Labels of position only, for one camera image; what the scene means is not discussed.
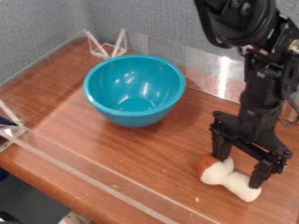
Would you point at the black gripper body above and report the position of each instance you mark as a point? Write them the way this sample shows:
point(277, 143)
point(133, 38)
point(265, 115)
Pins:
point(253, 128)

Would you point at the white plush mushroom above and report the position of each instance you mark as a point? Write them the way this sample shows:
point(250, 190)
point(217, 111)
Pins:
point(218, 173)

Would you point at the clear acrylic front barrier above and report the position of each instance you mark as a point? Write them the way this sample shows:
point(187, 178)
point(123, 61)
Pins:
point(90, 187)

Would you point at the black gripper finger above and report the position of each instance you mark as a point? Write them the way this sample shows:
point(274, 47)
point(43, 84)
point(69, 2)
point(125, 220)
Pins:
point(222, 144)
point(261, 174)

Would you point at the clear acrylic corner bracket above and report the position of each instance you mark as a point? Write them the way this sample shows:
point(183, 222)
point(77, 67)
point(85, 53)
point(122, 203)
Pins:
point(106, 50)

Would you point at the clear acrylic back barrier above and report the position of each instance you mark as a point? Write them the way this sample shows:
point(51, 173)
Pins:
point(213, 74)

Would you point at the clear acrylic left bracket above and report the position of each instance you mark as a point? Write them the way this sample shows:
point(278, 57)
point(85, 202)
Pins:
point(11, 127)

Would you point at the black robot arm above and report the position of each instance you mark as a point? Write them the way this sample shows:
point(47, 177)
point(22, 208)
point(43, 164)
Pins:
point(266, 38)

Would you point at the clear acrylic barrier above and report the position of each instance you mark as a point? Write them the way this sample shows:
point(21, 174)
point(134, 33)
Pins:
point(90, 187)
point(213, 74)

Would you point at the blue plastic bowl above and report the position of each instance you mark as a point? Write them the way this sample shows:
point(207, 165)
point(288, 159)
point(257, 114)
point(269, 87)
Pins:
point(134, 89)

